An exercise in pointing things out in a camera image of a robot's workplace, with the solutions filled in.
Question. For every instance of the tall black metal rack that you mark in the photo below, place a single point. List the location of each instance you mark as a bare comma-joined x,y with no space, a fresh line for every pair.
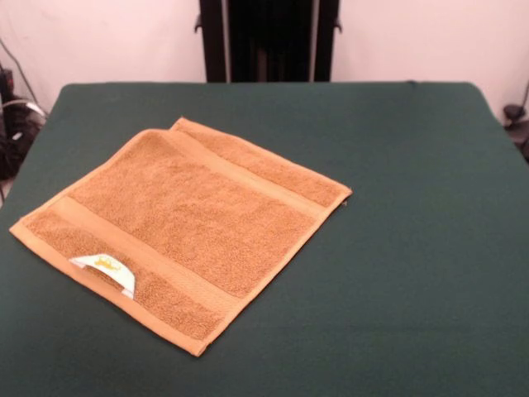
268,41

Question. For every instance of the tan terry towel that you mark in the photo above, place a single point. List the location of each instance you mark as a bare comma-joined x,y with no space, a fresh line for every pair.
186,223

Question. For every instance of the dark green table cloth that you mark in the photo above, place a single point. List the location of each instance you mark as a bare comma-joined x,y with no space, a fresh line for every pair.
413,289

